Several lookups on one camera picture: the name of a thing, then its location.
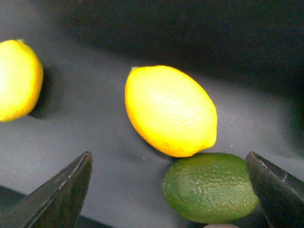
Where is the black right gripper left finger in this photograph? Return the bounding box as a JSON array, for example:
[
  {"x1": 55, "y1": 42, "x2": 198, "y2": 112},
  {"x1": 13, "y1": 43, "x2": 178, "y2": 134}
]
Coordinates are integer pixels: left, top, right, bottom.
[{"x1": 0, "y1": 152, "x2": 93, "y2": 228}]

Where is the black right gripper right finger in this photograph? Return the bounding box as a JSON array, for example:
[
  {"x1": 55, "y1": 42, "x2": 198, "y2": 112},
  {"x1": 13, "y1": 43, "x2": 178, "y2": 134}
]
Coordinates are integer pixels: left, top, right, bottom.
[{"x1": 245, "y1": 152, "x2": 304, "y2": 228}]

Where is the yellow lemon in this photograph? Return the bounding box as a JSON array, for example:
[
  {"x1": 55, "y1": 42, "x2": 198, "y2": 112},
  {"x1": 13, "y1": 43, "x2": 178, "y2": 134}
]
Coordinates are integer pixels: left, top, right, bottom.
[
  {"x1": 125, "y1": 66, "x2": 218, "y2": 157},
  {"x1": 0, "y1": 39, "x2": 44, "y2": 122}
]

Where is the green avocado front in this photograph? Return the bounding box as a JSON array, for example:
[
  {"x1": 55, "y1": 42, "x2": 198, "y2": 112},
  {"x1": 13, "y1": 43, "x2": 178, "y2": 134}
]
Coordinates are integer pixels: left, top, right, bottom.
[{"x1": 162, "y1": 153, "x2": 259, "y2": 224}]

